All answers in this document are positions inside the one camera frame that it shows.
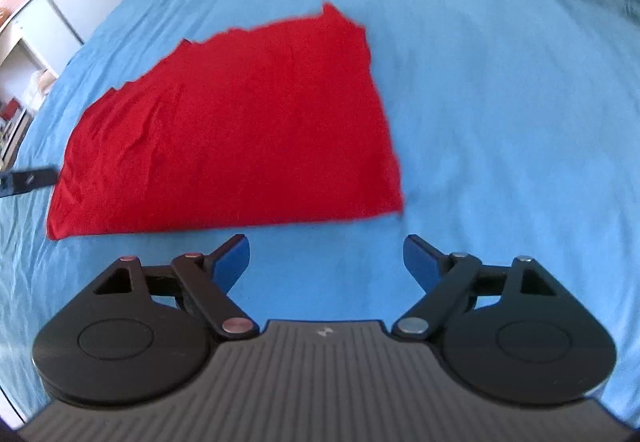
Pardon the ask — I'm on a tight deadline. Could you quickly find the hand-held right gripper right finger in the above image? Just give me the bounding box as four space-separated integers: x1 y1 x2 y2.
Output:
392 235 558 341

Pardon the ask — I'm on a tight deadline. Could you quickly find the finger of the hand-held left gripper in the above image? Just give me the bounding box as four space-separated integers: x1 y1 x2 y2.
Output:
0 166 59 199

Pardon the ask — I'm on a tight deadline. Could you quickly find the bed with blue sheet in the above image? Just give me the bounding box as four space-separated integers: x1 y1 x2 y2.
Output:
0 0 640 425

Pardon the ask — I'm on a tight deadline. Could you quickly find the white shelf unit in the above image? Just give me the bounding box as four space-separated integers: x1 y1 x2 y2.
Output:
0 0 86 165

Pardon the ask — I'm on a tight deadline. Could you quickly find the red knit sweater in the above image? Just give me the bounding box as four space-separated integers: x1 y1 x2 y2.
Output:
46 1 405 241

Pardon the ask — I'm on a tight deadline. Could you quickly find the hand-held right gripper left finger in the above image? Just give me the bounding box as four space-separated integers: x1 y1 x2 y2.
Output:
92 234 261 342

